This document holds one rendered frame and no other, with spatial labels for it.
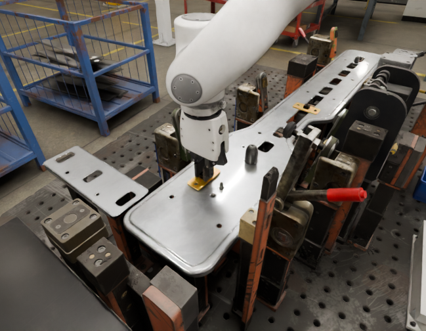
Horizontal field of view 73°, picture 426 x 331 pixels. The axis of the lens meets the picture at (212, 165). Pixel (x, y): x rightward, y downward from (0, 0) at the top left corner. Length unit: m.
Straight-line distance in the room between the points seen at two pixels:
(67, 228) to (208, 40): 0.38
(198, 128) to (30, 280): 0.37
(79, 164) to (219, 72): 0.49
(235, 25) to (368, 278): 0.77
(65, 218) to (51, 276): 0.10
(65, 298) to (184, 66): 0.38
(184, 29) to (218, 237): 0.36
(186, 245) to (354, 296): 0.52
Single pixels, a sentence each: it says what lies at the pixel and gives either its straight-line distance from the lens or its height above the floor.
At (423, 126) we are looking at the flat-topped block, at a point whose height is 0.96.
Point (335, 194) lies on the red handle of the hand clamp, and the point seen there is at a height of 1.13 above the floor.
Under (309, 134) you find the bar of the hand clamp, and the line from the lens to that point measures 0.46.
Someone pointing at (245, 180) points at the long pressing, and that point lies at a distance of 0.67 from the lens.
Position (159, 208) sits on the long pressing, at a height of 1.00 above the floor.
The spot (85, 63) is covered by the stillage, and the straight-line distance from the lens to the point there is 2.48.
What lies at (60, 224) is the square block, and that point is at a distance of 0.57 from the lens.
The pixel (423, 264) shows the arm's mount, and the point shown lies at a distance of 0.96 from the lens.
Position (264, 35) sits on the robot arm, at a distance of 0.43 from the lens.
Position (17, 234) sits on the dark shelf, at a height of 1.03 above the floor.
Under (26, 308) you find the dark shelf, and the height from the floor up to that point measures 1.03.
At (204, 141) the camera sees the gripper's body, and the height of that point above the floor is 1.13.
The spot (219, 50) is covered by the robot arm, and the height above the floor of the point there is 1.33.
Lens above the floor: 1.45
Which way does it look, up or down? 40 degrees down
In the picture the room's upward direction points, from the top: straight up
